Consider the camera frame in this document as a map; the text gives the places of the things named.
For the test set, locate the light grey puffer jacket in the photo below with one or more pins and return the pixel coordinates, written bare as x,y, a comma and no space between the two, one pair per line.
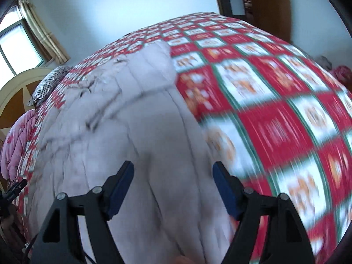
137,129

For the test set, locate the brown wooden door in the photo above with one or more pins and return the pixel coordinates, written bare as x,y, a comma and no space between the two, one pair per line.
269,11

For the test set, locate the narrow yellow floral curtain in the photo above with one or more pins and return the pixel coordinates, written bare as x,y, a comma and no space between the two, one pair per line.
46,33

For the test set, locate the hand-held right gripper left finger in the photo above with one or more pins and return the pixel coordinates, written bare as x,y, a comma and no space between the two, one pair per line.
121,189

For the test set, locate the striped pillow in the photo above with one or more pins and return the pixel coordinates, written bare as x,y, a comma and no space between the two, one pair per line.
49,85

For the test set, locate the pink floral quilt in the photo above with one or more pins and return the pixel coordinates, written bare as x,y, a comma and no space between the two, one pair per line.
19,143

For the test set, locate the person's left forearm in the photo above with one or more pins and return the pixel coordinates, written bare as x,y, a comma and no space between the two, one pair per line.
9,225

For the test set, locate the grey cloth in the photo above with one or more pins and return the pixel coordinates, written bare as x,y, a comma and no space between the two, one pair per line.
323,62

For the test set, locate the cream and wood headboard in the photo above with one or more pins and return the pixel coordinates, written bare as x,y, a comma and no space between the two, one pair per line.
16,88

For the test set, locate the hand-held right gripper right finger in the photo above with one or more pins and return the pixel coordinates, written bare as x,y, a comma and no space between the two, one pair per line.
225,192

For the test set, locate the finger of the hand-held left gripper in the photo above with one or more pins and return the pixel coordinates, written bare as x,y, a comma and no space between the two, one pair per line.
17,188

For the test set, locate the window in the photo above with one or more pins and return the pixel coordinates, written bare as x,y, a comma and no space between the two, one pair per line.
16,46

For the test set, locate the red checkered printed bedspread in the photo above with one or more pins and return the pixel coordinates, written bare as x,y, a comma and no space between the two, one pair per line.
275,101

